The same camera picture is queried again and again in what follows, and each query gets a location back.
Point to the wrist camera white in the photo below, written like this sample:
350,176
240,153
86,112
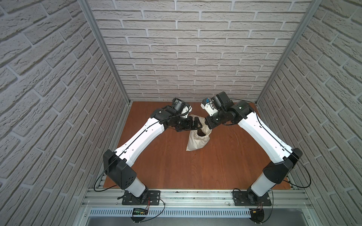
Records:
220,102
182,106

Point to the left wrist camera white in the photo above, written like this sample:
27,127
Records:
182,106

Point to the beige cloth soil bag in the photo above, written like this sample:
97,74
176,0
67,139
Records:
196,142

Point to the left corner aluminium post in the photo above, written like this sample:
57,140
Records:
103,47

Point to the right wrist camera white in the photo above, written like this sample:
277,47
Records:
220,102

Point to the vent grille strip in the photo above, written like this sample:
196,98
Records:
174,212

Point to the aluminium front rail frame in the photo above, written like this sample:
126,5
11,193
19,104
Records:
283,202

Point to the controller board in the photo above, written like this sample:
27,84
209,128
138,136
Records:
139,214
257,215

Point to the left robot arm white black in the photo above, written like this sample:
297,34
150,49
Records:
118,164

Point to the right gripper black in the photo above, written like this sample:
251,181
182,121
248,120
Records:
208,127

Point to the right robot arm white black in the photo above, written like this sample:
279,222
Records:
283,157

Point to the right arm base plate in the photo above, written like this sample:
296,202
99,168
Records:
248,198

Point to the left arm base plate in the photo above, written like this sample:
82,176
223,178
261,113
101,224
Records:
148,197

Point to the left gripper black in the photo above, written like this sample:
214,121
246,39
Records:
188,124

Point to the corner aluminium post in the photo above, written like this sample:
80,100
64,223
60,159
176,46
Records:
103,47
310,12

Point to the right controller board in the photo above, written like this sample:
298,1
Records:
257,215

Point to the right corner aluminium post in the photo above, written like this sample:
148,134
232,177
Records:
310,12

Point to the left controller board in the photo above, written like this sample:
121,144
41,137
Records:
139,214

